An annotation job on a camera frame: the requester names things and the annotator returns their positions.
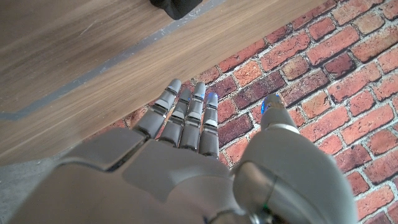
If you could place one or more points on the grey tape outline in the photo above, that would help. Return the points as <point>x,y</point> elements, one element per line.
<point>109,63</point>

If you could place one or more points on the red brick printed backdrop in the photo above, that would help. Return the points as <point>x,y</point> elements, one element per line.
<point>326,77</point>

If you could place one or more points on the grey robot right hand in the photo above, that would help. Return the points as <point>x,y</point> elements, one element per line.
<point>186,180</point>

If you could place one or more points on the black cloth apron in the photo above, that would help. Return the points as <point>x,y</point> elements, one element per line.
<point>177,7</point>

